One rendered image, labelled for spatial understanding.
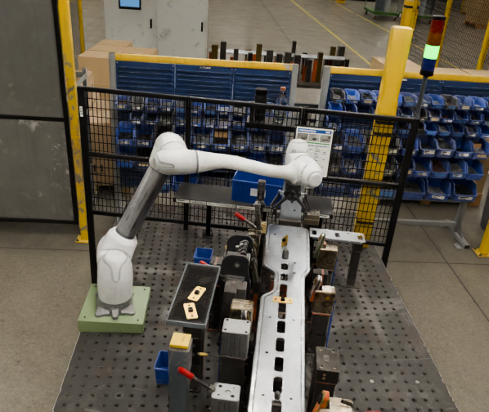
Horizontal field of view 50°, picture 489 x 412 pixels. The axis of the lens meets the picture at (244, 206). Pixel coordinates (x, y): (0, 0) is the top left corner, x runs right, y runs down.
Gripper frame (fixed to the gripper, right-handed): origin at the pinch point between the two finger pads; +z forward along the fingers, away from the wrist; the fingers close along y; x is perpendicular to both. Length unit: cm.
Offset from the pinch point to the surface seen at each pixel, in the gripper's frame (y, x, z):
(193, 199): -54, 33, 10
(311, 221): 12.5, 23.1, 11.3
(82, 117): -123, 54, -24
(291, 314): 4, -56, 14
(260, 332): -8, -69, 13
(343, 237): 29.7, 13.1, 13.6
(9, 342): -164, 11, 113
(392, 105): 50, 58, -46
